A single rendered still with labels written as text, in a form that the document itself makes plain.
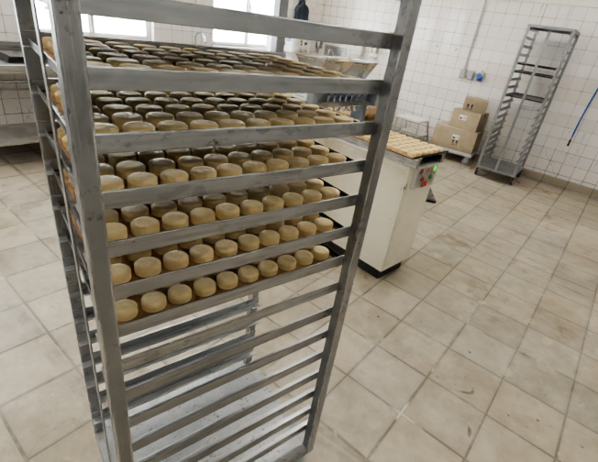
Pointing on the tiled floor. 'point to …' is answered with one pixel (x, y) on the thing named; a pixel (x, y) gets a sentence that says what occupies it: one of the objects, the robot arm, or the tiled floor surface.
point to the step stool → (413, 128)
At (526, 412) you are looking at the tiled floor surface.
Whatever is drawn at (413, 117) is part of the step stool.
